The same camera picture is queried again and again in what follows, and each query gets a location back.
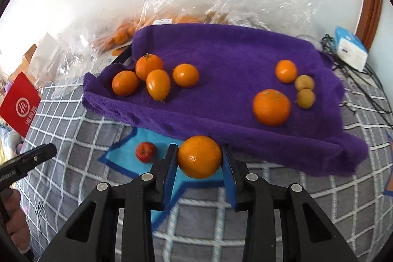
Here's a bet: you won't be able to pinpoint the person's left hand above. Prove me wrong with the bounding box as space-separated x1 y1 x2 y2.
0 187 32 253

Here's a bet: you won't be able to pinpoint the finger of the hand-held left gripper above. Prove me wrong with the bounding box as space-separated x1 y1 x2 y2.
17 143 58 173

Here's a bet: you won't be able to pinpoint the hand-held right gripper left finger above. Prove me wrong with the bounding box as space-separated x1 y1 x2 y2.
40 144 179 262

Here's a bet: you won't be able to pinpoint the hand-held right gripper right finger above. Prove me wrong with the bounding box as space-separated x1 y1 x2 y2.
221 144 358 262

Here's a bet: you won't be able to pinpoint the blue and white tissue box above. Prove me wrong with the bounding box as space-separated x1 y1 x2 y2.
333 26 368 71

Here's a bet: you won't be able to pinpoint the blue star felt mat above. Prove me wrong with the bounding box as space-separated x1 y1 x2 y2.
98 126 234 232

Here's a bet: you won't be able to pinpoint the crumpled clear plastic bag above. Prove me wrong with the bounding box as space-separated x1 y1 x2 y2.
51 16 139 97

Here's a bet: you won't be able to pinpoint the orange tangerine with stem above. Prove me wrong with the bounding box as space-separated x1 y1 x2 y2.
135 53 164 81

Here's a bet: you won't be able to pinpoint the white plastic bag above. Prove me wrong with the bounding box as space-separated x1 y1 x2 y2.
25 32 63 87

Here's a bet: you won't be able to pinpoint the tan longan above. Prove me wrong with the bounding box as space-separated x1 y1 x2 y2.
296 89 316 109
295 75 315 91

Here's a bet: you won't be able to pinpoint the grey checked blanket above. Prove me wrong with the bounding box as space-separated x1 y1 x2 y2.
15 75 393 262

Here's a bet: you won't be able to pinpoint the brown cardboard box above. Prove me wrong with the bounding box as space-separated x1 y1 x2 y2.
21 43 38 67

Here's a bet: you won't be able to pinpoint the black cables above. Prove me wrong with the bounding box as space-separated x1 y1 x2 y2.
319 33 393 131

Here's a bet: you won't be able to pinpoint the red paper bag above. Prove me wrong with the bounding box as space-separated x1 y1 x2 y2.
0 72 42 137

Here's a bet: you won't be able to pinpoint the pile of bagged tangerines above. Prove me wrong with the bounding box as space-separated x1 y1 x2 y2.
94 13 209 49

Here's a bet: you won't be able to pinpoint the small red fruit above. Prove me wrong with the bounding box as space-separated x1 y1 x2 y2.
136 142 158 163

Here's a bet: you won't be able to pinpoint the purple fleece towel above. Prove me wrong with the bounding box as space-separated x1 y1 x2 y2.
82 23 369 178

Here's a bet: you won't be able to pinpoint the brown wooden door frame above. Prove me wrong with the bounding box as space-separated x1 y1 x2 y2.
354 0 385 51

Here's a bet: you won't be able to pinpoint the oval orange tangerine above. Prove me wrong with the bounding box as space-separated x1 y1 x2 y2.
146 69 171 102

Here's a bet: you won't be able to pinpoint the pile of bagged longans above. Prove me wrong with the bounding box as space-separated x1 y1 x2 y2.
205 10 230 22

